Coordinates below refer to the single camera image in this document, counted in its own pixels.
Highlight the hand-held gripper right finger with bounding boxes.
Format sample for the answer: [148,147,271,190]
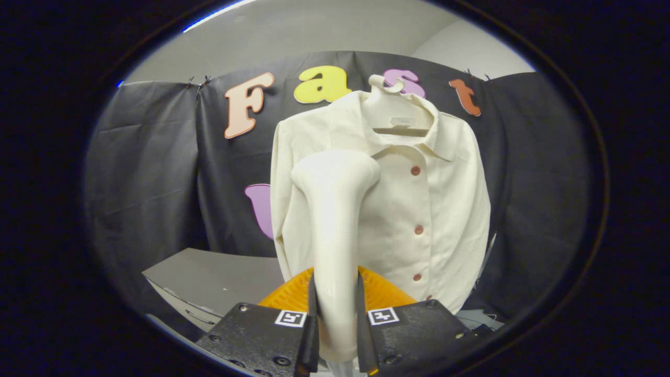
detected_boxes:
[357,266,495,376]

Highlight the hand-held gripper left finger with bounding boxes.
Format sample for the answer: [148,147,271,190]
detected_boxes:
[196,267,321,377]

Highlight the white garment steamer head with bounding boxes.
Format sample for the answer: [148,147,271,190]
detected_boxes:
[289,149,382,363]

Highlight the white clothes hanger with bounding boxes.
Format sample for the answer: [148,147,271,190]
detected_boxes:
[362,74,435,138]

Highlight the grey cabinet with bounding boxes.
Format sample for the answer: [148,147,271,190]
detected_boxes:
[141,248,286,333]

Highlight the cream button shirt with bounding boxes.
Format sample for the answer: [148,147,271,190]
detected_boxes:
[270,90,492,315]

